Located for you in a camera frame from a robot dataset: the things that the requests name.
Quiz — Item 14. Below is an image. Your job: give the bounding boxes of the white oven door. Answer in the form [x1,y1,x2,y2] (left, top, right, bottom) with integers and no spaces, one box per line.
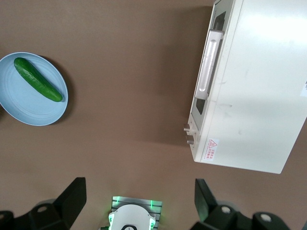
[190,0,228,122]

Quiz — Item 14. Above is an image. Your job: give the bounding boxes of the light blue round plate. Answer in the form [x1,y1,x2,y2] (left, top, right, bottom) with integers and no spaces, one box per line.
[0,52,69,127]

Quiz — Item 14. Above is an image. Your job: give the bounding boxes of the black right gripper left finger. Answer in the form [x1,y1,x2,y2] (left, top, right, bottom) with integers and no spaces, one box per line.
[0,177,87,230]

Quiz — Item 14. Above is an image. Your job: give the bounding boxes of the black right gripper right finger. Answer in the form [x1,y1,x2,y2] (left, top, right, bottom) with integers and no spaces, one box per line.
[191,178,292,230]

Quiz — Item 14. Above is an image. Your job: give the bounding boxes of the white toaster oven body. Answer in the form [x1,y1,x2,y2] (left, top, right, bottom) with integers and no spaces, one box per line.
[183,0,307,175]

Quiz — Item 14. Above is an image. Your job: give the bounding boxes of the red warning sticker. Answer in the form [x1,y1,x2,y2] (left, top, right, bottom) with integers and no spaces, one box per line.
[206,138,219,162]

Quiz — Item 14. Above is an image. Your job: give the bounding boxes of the green cucumber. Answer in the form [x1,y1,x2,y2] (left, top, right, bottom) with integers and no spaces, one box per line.
[13,57,64,104]

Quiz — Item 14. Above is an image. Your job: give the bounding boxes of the silver oven door handle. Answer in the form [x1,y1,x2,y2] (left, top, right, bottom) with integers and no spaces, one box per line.
[194,29,225,100]

